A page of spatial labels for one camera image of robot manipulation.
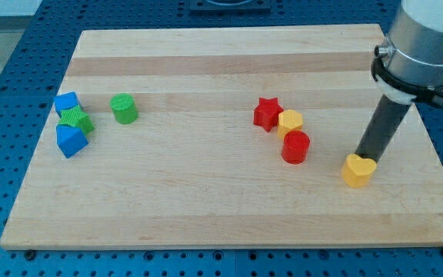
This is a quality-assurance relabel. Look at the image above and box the red star block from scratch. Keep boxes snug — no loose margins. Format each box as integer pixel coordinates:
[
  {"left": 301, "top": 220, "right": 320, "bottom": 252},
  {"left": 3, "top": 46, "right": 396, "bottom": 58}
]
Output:
[{"left": 253, "top": 98, "right": 284, "bottom": 132}]

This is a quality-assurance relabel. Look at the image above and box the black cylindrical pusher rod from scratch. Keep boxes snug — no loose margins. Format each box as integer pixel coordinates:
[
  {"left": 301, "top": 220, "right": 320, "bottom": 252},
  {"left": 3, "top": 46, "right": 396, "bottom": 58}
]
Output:
[{"left": 355, "top": 95, "right": 411, "bottom": 162}]

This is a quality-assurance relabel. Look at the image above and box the blue cube block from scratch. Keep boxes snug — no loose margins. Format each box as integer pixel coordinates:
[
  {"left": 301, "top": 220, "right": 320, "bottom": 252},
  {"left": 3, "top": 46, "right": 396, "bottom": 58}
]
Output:
[{"left": 54, "top": 92, "right": 81, "bottom": 117}]

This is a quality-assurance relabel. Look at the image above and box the red cylinder block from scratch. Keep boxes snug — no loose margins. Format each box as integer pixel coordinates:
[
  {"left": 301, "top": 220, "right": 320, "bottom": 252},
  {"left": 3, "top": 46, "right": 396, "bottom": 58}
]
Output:
[{"left": 281, "top": 131, "right": 311, "bottom": 164}]

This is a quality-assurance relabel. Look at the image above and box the blue triangle block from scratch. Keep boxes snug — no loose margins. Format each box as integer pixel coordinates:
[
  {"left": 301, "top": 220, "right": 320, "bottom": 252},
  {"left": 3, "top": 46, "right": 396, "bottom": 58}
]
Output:
[{"left": 56, "top": 125, "right": 88, "bottom": 159}]

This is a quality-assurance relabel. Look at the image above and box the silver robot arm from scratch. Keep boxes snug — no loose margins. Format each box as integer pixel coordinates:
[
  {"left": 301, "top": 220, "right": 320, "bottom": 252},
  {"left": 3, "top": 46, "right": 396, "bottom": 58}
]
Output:
[{"left": 371, "top": 0, "right": 443, "bottom": 107}]

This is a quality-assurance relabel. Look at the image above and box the wooden board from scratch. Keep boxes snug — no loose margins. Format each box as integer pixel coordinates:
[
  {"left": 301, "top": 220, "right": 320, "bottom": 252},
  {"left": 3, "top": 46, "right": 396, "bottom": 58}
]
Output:
[{"left": 0, "top": 24, "right": 443, "bottom": 251}]

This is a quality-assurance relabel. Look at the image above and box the green cylinder block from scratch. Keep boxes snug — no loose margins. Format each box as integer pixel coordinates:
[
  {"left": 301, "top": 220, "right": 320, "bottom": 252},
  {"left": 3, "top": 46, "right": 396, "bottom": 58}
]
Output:
[{"left": 109, "top": 93, "right": 138, "bottom": 125}]

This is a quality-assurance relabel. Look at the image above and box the green star block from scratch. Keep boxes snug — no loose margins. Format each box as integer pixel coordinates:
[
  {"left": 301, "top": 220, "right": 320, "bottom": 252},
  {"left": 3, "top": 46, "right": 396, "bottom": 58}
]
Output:
[{"left": 58, "top": 105, "right": 95, "bottom": 135}]

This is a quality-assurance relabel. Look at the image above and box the yellow hexagon block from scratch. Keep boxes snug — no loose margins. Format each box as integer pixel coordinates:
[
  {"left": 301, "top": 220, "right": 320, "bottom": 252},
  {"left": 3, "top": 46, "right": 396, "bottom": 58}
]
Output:
[{"left": 277, "top": 109, "right": 304, "bottom": 139}]

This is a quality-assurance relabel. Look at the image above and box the yellow heart block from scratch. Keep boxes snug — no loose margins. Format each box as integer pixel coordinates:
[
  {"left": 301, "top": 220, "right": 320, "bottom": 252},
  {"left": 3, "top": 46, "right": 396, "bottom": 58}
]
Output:
[{"left": 341, "top": 154, "right": 377, "bottom": 189}]

